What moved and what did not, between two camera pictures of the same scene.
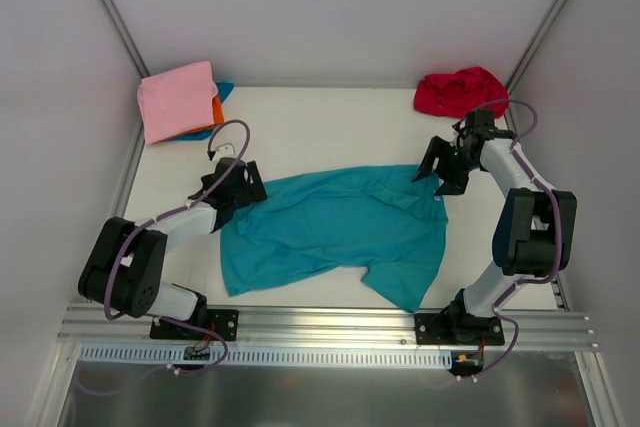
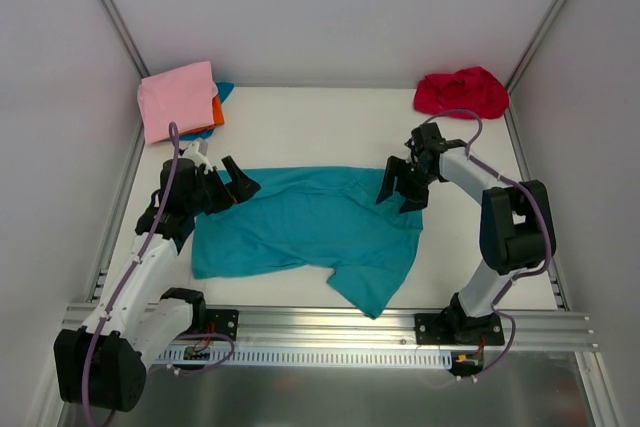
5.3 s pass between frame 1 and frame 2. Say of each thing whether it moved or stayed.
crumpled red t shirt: stayed
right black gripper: moved
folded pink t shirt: stayed
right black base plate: stayed
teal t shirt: moved
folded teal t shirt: stayed
